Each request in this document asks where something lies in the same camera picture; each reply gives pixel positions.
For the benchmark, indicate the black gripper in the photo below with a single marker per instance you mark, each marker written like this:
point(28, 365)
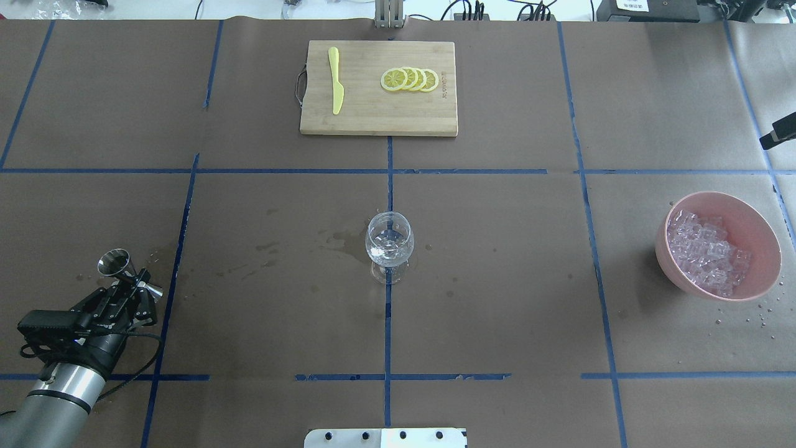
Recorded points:
point(97, 350)

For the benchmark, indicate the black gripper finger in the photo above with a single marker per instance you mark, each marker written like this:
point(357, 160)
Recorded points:
point(783, 130)

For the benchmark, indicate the steel jigger measuring cup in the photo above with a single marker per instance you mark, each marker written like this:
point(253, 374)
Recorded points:
point(117, 263)

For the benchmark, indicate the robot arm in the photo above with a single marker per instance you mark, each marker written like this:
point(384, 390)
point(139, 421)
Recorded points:
point(55, 410)

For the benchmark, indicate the pile of ice cubes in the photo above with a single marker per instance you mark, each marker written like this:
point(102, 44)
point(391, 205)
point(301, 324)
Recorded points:
point(701, 249)

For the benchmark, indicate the clear wine glass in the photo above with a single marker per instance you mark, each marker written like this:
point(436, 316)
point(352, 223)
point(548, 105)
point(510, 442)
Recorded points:
point(390, 241)

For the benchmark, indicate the pink bowl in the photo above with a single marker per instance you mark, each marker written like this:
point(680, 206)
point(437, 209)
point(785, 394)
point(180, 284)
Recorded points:
point(747, 228)

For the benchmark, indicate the black computer box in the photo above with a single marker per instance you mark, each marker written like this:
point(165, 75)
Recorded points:
point(647, 11)

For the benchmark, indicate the yellow plastic knife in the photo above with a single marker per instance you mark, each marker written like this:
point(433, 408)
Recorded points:
point(338, 90)

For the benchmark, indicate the clear plastic bag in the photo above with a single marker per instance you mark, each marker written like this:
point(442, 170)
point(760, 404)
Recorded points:
point(65, 10)

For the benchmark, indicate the bamboo cutting board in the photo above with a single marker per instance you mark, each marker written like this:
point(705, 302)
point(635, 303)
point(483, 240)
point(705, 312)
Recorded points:
point(368, 109)

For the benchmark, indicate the lemon slice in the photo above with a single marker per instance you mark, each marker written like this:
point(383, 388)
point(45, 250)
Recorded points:
point(431, 80)
point(420, 79)
point(412, 78)
point(394, 79)

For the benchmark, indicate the black power strip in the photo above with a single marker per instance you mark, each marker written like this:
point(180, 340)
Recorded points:
point(468, 11)

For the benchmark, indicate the aluminium frame post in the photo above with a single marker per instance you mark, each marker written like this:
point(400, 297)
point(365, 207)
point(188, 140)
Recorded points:
point(389, 14)

